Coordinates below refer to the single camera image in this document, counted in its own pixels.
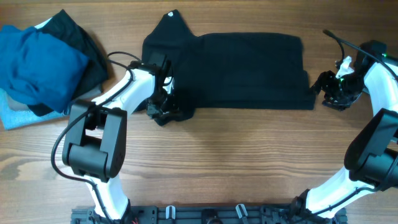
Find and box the black sports shirt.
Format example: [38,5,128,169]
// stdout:
[142,10,315,126]

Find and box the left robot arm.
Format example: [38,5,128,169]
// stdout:
[60,52,180,223]

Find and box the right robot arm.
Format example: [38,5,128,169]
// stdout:
[287,40,397,223]

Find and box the black folded garment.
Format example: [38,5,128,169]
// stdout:
[27,10,109,116]

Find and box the light blue folded garment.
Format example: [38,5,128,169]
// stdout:
[1,89,73,130]

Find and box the left white rail clip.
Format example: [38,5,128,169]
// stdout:
[165,205,176,220]

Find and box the white rail clip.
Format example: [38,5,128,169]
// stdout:
[235,203,248,220]
[165,205,176,220]

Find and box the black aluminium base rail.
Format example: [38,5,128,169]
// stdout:
[70,203,348,224]

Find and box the right white rail clip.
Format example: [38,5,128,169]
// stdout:
[235,203,248,220]

